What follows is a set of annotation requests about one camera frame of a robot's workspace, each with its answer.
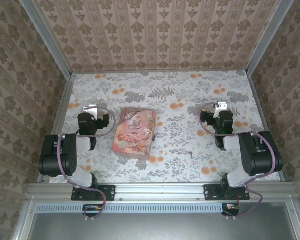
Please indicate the grey metal sheet panel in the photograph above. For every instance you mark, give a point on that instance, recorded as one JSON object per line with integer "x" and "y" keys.
{"x": 152, "y": 227}

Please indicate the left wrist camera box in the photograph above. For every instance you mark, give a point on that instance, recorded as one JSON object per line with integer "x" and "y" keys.
{"x": 90, "y": 109}

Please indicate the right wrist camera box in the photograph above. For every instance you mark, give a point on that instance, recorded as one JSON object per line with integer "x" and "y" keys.
{"x": 222, "y": 105}

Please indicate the aluminium frame rail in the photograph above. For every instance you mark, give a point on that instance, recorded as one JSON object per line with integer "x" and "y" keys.
{"x": 160, "y": 191}
{"x": 23, "y": 225}
{"x": 298, "y": 222}

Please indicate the aluminium corner post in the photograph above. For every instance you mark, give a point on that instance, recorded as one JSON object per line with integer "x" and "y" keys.
{"x": 267, "y": 35}
{"x": 47, "y": 37}

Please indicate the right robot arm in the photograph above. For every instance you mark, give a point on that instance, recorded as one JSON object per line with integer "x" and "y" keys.
{"x": 260, "y": 160}

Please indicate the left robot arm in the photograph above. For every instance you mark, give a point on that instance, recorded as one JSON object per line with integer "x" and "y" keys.
{"x": 70, "y": 155}

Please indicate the aluminium front frame rail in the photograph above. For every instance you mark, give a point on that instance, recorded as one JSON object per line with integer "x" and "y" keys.
{"x": 160, "y": 191}

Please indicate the small key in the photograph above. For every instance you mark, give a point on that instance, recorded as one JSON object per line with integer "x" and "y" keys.
{"x": 191, "y": 154}

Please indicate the aluminium side table rail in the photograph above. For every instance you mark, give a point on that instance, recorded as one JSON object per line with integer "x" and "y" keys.
{"x": 262, "y": 112}
{"x": 62, "y": 112}

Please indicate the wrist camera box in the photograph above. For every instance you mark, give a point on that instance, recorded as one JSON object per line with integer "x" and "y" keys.
{"x": 90, "y": 109}
{"x": 222, "y": 105}

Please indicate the pink illustrated tin box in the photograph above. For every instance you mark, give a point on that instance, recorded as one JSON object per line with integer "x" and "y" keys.
{"x": 133, "y": 132}

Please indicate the aluminium lower frame rail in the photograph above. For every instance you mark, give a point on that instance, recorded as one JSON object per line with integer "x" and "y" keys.
{"x": 298, "y": 222}
{"x": 23, "y": 225}

